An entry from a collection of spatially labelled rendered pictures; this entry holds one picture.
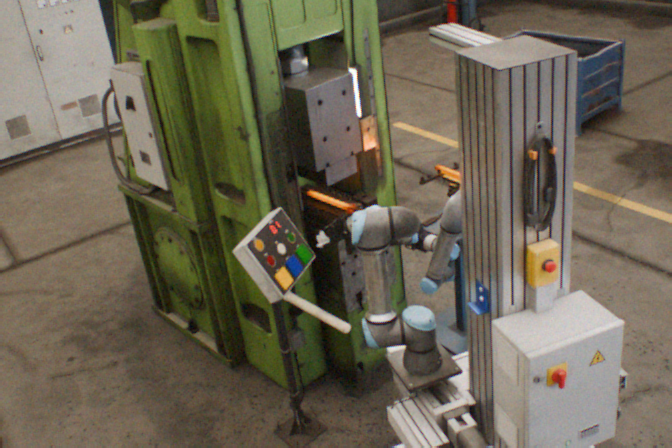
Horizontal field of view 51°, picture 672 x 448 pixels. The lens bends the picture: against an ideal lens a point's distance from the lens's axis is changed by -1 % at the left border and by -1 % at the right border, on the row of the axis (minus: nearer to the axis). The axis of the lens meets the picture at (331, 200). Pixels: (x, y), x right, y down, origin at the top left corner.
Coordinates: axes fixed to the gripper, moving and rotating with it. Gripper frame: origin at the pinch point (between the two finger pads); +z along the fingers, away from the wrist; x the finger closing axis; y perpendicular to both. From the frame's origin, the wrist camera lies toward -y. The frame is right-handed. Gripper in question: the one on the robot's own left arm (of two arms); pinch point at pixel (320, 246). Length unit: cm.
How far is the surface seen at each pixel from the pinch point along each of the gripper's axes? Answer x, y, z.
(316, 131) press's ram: -33, 40, -11
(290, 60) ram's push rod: -50, 73, -11
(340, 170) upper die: -43.6, 17.0, -2.9
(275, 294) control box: 27.1, -2.6, 13.1
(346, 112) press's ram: -51, 39, -19
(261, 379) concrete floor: -20, -61, 105
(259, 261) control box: 25.9, 13.0, 10.3
